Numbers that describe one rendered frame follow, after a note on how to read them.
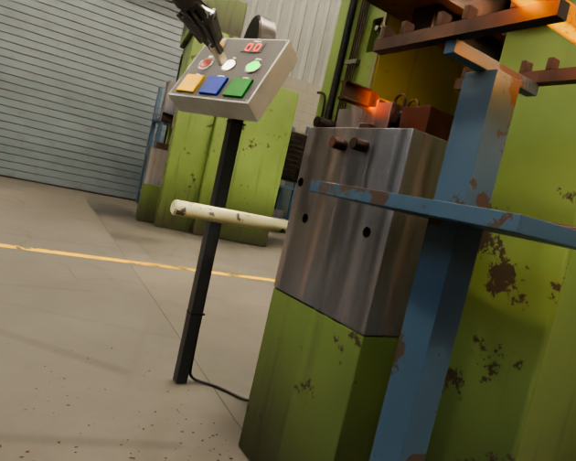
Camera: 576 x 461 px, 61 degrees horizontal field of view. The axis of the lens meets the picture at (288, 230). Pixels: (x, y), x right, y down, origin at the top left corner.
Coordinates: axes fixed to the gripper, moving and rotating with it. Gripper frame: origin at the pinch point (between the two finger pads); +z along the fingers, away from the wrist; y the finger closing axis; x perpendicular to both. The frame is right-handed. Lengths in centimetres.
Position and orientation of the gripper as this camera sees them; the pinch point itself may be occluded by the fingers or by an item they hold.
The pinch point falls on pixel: (218, 52)
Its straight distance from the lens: 148.9
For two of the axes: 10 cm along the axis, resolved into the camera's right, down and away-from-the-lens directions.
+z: 3.4, 5.3, 7.8
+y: 8.3, 2.2, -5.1
